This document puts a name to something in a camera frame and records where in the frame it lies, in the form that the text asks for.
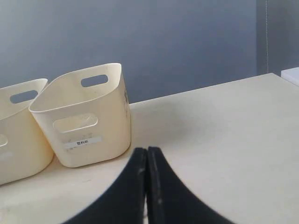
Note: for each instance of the cream right storage bin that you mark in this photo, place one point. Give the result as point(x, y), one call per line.
point(85, 115)

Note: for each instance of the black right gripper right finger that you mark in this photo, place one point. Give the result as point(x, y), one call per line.
point(169, 201)

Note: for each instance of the cream middle storage bin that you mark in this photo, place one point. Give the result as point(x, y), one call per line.
point(24, 150)

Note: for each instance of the white side table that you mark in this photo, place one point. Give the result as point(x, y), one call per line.
point(291, 75)

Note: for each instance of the cream storage bin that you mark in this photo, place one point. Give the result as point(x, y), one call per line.
point(85, 115)
point(24, 150)

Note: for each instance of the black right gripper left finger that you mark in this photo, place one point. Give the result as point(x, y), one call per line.
point(123, 201)

